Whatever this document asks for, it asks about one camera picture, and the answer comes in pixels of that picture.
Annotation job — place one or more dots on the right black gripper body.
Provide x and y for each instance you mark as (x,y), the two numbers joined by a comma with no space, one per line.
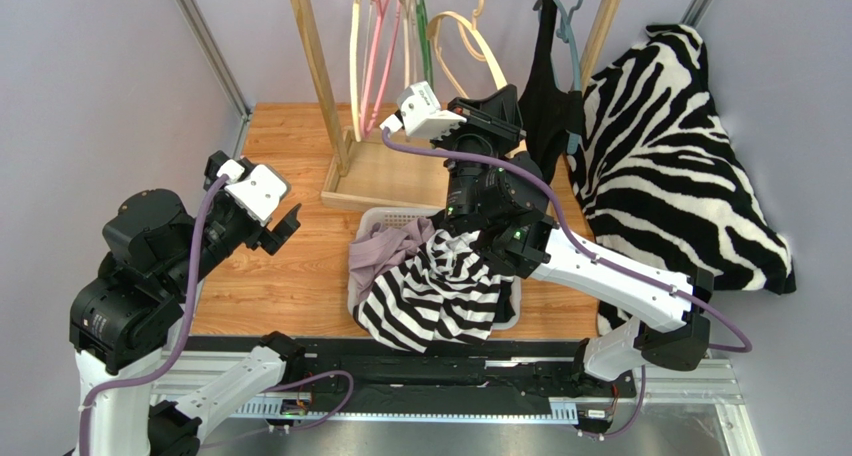
(492,126)

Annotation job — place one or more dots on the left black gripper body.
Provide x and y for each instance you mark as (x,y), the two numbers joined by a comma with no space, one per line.
(250,230)

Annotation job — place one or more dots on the beige wooden hanger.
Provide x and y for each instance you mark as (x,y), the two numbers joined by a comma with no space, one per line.
(473,41)

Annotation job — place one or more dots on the black tank top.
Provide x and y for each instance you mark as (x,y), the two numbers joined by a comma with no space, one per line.
(504,311)
(552,118)

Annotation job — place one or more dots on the grey blue hanger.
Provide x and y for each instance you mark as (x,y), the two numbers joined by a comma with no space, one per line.
(569,42)

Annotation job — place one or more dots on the mauve pink tank top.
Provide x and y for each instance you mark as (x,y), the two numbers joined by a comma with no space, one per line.
(381,248)

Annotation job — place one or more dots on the green hanger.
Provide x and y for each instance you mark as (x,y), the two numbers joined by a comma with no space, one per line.
(422,21)

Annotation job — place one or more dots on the light pink hanger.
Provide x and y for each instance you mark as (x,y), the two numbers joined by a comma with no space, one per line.
(409,23)

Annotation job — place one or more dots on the striped tank top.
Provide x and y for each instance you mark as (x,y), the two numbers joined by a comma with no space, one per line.
(446,292)

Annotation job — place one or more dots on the cream hanger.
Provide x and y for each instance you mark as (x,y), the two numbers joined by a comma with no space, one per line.
(354,91)

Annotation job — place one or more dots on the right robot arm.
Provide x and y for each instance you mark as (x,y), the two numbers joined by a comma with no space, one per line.
(496,190)

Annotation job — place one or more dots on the white plastic basket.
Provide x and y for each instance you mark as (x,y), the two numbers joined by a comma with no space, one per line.
(398,217)

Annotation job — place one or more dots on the wooden clothes rack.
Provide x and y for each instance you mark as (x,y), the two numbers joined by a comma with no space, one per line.
(364,173)

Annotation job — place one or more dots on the zebra print blanket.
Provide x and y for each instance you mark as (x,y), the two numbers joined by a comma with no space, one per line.
(656,175)

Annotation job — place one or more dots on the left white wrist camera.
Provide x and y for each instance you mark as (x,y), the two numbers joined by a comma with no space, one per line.
(256,188)

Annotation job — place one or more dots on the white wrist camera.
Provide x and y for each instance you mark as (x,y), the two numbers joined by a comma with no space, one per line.
(256,188)
(421,116)

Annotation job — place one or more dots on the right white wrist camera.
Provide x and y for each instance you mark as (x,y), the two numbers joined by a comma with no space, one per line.
(421,116)

